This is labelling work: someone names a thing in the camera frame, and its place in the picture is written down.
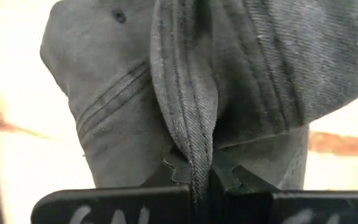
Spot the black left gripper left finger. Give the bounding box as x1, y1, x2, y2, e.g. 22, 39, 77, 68
31, 149, 193, 224

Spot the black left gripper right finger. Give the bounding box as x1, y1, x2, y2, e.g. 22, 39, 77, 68
209, 155, 358, 224

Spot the dark grey baseball cap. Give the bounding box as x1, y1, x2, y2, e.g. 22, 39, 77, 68
39, 0, 358, 205

